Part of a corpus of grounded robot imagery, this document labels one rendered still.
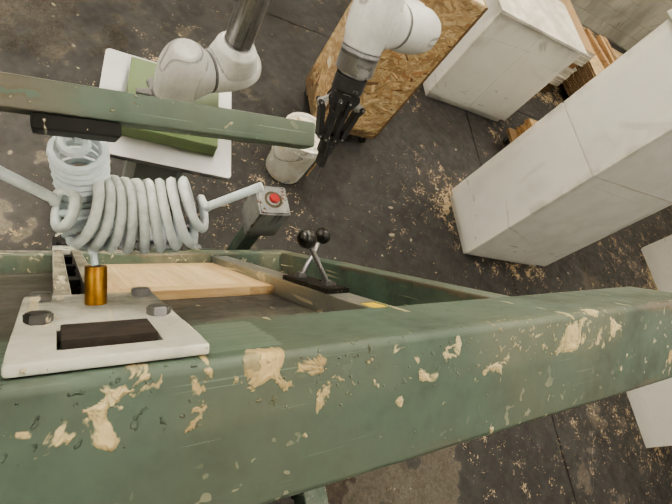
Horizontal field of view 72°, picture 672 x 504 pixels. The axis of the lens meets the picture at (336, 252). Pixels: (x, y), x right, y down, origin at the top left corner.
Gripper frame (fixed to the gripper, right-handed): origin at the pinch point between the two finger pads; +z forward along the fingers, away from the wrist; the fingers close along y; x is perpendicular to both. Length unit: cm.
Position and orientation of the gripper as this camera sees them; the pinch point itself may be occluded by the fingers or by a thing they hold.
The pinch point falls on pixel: (323, 152)
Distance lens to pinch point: 119.2
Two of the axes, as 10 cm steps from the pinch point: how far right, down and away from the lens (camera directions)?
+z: -3.4, 7.7, 5.4
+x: -3.7, -6.4, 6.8
